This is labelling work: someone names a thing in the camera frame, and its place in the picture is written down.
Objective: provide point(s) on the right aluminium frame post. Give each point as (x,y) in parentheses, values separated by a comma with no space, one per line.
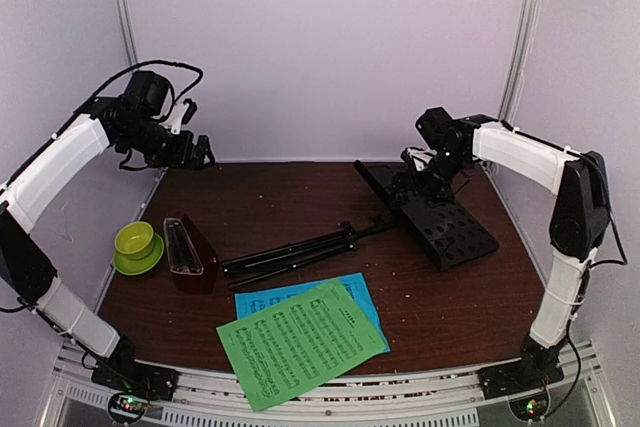
(515,76)

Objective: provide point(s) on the blue sheet music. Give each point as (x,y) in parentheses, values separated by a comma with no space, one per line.
(247,304)

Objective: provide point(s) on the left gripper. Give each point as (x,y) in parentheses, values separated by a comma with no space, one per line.
(181,158)

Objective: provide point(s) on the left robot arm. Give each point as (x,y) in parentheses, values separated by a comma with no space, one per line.
(149,117)

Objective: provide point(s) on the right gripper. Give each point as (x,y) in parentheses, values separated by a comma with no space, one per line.
(418,188)

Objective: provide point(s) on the green bowl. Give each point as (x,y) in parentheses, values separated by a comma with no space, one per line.
(135,240)

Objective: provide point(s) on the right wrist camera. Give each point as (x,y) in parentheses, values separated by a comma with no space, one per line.
(416,157)

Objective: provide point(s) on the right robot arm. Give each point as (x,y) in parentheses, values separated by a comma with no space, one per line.
(578,223)

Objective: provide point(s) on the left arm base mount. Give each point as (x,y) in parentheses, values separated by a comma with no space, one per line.
(132,398)

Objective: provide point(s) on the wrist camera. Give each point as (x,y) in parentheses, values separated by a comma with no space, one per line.
(180,116)
(416,157)

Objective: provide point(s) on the black music stand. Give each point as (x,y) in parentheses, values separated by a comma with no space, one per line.
(445,230)

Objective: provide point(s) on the green sheet music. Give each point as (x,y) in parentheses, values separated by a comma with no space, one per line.
(299,344)

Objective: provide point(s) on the brown metronome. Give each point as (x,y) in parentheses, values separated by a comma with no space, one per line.
(193,262)

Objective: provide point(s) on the front aluminium rail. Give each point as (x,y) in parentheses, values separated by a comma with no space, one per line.
(445,397)

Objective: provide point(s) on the green saucer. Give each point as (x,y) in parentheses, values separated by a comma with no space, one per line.
(133,267)

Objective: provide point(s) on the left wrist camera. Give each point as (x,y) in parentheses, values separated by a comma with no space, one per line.
(180,116)

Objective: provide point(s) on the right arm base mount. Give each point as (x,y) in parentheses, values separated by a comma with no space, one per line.
(528,400)

